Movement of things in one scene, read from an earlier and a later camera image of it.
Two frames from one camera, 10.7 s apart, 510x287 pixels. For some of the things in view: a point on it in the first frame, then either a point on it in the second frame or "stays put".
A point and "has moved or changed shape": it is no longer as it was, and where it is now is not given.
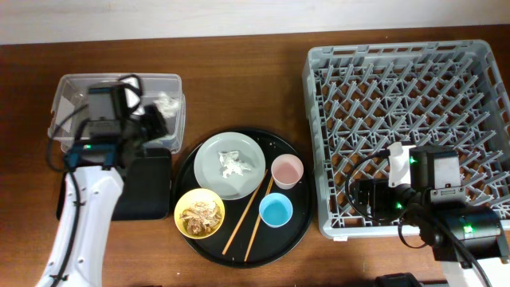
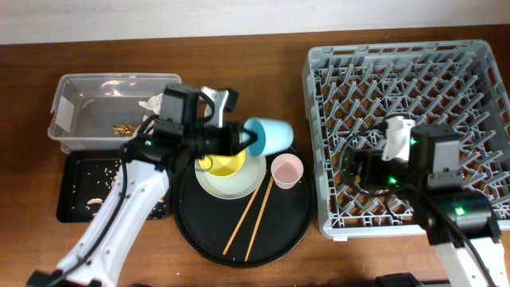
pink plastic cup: [286, 170] stays put
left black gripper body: [148, 127] → [213, 141]
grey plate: [230, 163] stays put
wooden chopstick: [256, 225] stays put
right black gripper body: [385, 202] → [392, 174]
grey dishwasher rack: [362, 97] stays put
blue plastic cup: [275, 209] → [273, 135]
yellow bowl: [199, 213] → [223, 166]
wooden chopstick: [245, 210] stays put
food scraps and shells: [201, 218] has moved or changed shape
